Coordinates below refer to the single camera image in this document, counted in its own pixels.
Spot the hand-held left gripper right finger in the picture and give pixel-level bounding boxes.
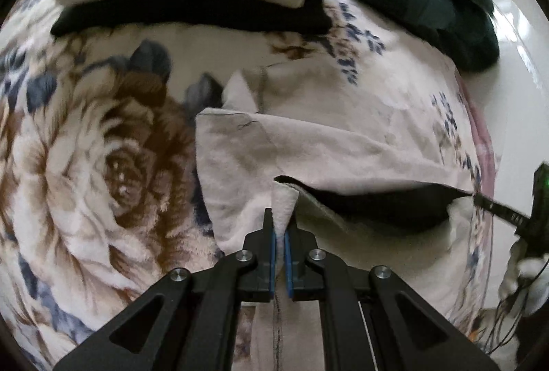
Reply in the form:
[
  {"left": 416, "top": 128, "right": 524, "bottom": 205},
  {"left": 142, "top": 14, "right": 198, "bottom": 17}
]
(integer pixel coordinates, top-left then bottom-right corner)
[{"left": 285, "top": 211, "right": 500, "bottom": 371}]

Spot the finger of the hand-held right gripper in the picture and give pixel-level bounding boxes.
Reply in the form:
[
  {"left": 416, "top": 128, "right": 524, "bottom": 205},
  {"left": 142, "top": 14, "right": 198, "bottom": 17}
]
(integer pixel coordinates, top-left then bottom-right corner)
[{"left": 474, "top": 193, "right": 533, "bottom": 229}]

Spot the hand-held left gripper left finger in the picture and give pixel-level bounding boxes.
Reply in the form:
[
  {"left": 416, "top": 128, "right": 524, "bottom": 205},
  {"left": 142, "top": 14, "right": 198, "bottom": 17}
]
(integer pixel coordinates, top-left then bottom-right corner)
[{"left": 54, "top": 208, "right": 276, "bottom": 371}]

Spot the beige fleece-lined small garment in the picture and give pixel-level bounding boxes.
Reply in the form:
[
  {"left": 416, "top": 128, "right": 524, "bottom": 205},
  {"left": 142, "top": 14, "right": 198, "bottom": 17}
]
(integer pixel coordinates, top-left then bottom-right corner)
[{"left": 195, "top": 66, "right": 478, "bottom": 371}]

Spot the person's right hand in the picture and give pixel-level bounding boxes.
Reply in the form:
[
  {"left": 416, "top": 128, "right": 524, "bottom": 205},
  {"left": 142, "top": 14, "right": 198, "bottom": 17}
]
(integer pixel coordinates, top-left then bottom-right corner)
[{"left": 499, "top": 243, "right": 549, "bottom": 304}]

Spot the pink bed sheet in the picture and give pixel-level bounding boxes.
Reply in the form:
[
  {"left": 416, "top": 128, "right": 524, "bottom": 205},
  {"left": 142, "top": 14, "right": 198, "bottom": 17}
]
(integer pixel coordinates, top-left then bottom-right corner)
[{"left": 459, "top": 80, "right": 500, "bottom": 200}]

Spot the floral printed blanket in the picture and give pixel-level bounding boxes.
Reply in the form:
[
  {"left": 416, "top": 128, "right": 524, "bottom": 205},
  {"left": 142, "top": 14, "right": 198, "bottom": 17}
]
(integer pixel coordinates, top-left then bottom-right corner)
[{"left": 0, "top": 0, "right": 502, "bottom": 371}]

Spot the black folded cloth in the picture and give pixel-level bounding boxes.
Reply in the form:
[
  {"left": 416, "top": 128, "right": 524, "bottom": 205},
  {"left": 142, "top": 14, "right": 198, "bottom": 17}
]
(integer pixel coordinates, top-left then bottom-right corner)
[{"left": 50, "top": 0, "right": 334, "bottom": 38}]

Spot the black cable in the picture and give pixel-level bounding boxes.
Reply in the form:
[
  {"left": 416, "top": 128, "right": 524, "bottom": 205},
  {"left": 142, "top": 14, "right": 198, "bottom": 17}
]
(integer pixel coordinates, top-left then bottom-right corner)
[{"left": 484, "top": 273, "right": 542, "bottom": 356}]

